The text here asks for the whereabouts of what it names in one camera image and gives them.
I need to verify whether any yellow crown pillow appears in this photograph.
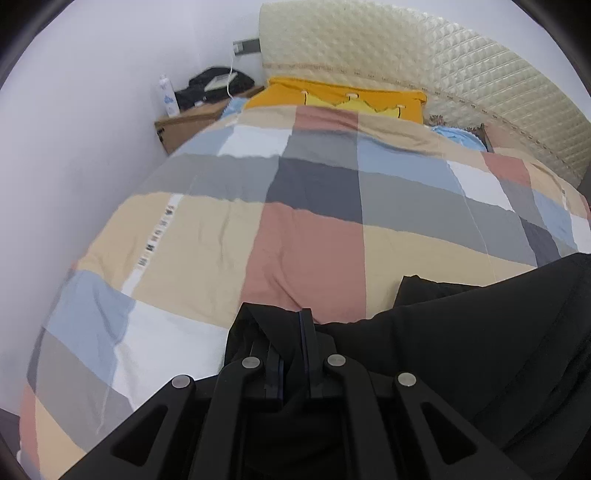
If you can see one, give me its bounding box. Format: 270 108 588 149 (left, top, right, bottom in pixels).
243 76 428 124

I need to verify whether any pink pillow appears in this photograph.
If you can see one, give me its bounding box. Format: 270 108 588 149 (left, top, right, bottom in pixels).
480 122 555 160

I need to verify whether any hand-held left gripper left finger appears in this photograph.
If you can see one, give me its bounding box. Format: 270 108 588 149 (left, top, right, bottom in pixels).
60 342 285 480

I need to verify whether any black puffer jacket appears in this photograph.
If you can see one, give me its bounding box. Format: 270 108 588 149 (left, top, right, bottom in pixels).
224 251 591 480

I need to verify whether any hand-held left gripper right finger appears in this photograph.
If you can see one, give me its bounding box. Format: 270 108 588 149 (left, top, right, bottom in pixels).
298 308 522 480

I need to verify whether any wooden nightstand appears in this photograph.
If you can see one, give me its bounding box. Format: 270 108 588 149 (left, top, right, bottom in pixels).
154 85 266 155

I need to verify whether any white spray bottle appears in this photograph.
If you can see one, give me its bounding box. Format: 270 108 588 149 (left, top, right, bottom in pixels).
159 74 181 118

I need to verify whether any white book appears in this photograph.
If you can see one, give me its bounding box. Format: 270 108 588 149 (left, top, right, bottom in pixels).
205 73 238 92

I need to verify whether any black bag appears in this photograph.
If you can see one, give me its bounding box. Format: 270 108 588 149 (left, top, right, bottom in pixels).
174 67 254 112

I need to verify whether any checkered patchwork blanket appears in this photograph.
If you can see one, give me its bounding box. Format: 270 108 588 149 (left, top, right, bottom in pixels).
18 99 591 480

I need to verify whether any light blue pillow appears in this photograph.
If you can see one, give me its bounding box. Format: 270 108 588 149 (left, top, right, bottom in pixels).
429 124 488 152

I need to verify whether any cream quilted headboard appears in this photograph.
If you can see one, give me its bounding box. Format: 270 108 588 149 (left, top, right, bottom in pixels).
257 0 591 185

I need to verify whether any white charging cable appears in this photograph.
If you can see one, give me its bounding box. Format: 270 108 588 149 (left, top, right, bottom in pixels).
225 51 237 100

